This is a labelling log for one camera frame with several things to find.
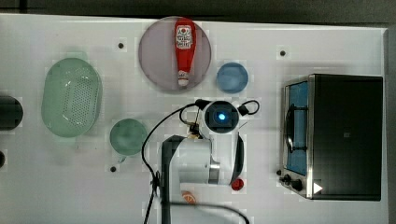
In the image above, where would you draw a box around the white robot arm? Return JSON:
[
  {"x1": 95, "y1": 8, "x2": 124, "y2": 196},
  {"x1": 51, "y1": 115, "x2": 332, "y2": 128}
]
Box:
[{"x1": 160, "y1": 99, "x2": 244, "y2": 224}]

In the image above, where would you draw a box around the green mug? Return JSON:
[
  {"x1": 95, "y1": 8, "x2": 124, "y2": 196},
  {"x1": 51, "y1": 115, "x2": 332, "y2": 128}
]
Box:
[{"x1": 109, "y1": 119, "x2": 148, "y2": 163}]

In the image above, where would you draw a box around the blue round bowl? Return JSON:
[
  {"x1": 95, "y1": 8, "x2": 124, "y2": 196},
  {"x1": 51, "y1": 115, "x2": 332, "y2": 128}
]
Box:
[{"x1": 216, "y1": 63, "x2": 248, "y2": 93}]

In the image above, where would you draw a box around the grey round plate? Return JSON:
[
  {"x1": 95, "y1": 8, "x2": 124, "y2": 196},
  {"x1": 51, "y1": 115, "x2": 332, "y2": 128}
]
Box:
[{"x1": 138, "y1": 17, "x2": 211, "y2": 91}]

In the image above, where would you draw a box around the dark red plush strawberry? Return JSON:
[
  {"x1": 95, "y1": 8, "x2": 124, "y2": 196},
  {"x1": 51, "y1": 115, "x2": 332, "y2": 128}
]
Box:
[{"x1": 231, "y1": 178, "x2": 245, "y2": 191}]

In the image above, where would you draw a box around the orange slice toy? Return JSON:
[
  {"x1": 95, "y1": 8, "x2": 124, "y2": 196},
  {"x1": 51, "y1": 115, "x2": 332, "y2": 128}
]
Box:
[{"x1": 181, "y1": 190, "x2": 196, "y2": 204}]

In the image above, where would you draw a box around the red plush ketchup bottle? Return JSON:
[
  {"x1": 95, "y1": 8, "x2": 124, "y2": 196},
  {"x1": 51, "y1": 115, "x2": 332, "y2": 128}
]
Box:
[{"x1": 174, "y1": 18, "x2": 196, "y2": 87}]

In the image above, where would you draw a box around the green perforated colander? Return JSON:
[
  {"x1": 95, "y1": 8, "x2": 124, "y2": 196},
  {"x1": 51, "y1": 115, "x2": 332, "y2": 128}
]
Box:
[{"x1": 41, "y1": 58, "x2": 103, "y2": 138}]

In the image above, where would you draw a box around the silver toaster oven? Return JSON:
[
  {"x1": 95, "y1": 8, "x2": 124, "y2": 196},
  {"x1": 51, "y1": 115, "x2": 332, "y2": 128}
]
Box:
[{"x1": 276, "y1": 74, "x2": 384, "y2": 201}]

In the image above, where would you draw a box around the black round object left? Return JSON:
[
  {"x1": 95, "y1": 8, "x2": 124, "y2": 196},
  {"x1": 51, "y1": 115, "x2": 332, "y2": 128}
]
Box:
[{"x1": 0, "y1": 96, "x2": 23, "y2": 131}]

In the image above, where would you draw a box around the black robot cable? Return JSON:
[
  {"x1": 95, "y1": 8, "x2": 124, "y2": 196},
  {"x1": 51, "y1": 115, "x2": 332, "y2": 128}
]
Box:
[{"x1": 141, "y1": 99, "x2": 261, "y2": 224}]

